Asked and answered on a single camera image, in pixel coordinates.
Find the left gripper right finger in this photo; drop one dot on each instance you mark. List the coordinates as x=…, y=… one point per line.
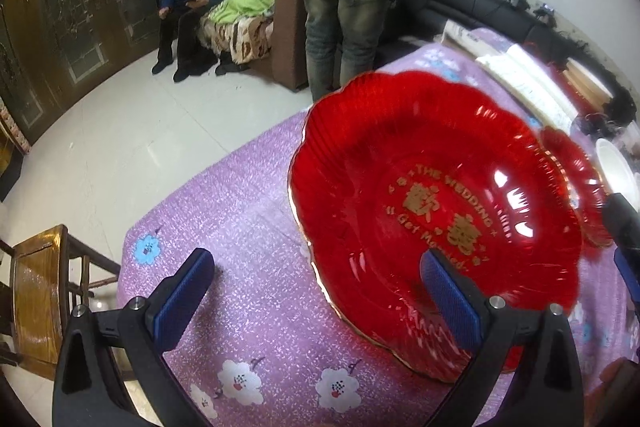
x=546, y=389

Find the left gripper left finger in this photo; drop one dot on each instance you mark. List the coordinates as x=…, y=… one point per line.
x=89, y=389

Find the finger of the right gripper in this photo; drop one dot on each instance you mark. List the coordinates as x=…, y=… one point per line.
x=627, y=263

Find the white foam bowl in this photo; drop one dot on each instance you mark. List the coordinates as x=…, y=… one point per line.
x=616, y=172

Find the red plate with gold text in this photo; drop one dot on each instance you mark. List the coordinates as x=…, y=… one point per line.
x=394, y=165

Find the red plate with sticker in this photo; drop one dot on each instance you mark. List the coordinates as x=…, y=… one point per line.
x=584, y=183

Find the wooden chair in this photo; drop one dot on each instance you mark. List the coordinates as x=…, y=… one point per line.
x=50, y=273

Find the open lined notebook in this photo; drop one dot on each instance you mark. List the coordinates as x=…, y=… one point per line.
x=532, y=86

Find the purple floral tablecloth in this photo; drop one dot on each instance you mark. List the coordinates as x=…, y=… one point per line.
x=265, y=348

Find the white paper booklet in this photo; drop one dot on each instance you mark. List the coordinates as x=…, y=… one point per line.
x=457, y=35

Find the black leather sofa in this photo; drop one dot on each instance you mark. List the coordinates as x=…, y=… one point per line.
x=426, y=18

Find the brown armchair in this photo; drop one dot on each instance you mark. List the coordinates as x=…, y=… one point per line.
x=286, y=62

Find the green blanket pile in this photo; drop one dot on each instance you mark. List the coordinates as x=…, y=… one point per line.
x=229, y=11

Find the seated person in blue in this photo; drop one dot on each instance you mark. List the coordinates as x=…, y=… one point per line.
x=179, y=21

